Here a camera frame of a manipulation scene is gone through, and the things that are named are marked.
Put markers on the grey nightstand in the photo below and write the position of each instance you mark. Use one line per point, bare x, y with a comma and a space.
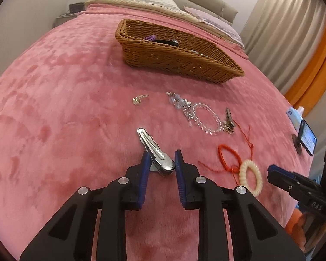
65, 16

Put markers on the pink pillow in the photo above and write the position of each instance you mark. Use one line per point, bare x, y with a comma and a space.
214, 21

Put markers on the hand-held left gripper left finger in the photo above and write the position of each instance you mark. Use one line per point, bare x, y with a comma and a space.
144, 168

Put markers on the pink plush blanket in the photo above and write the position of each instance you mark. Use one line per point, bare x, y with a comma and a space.
70, 108

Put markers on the white tube bottle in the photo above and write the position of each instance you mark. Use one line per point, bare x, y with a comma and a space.
294, 115

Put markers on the beige bed cover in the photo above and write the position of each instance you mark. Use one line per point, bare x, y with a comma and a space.
141, 6

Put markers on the black phone stand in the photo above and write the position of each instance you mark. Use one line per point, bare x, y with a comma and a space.
297, 142

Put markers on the person's right hand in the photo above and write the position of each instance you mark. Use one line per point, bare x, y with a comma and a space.
297, 224

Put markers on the beige curtain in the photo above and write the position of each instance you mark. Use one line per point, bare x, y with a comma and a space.
282, 32

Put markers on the smartphone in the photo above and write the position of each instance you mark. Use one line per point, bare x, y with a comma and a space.
307, 137

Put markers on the silver metal hair clip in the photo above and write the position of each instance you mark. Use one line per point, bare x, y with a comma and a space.
153, 149

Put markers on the orange curtain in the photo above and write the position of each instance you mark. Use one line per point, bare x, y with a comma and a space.
313, 70

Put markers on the small dark hair clip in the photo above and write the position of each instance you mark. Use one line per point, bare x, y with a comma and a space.
229, 122

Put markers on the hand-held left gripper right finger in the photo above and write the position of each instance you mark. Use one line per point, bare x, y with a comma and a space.
180, 168

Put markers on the small gold earring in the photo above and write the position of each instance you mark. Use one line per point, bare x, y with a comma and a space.
139, 99

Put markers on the brown wicker basket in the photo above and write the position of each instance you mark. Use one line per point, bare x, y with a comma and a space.
163, 55

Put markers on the purple hair claw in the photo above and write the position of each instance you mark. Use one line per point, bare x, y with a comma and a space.
150, 38

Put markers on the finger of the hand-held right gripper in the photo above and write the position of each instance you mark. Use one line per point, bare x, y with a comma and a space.
281, 179

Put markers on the black hair clip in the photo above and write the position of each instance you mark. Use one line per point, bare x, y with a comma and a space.
167, 42

